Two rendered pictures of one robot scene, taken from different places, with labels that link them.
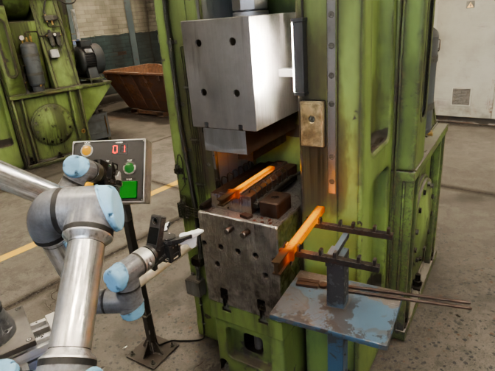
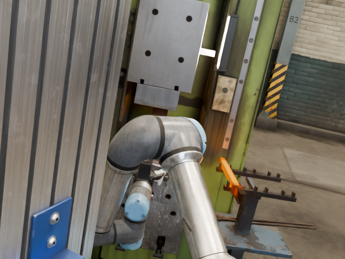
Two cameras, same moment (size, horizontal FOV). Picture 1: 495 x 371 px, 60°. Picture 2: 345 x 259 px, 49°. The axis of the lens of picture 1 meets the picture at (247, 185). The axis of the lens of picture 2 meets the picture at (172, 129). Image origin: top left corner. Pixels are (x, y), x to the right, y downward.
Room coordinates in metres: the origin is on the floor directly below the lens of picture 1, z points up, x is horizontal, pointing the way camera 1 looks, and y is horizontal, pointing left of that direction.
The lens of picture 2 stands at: (0.16, 0.97, 1.54)
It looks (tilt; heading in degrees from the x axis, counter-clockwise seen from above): 15 degrees down; 325
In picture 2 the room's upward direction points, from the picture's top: 11 degrees clockwise
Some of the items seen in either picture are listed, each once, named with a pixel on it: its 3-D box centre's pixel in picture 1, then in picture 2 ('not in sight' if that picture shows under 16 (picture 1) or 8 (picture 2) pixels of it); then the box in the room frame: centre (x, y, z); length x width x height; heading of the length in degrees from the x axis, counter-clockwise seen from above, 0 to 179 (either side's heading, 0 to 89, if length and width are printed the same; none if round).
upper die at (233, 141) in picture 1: (252, 127); (159, 90); (1.81, -0.04, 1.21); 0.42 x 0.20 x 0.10; 147
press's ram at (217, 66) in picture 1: (256, 68); (177, 43); (1.79, -0.08, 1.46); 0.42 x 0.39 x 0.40; 147
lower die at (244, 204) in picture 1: (255, 183); not in sight; (1.81, -0.04, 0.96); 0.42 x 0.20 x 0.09; 147
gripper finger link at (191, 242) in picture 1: (192, 239); (160, 178); (1.29, 0.20, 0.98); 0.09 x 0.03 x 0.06; 111
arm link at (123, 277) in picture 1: (124, 273); (137, 204); (1.11, 0.39, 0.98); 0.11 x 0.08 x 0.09; 147
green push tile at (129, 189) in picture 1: (129, 189); not in sight; (1.73, 0.51, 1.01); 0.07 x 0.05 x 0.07; 82
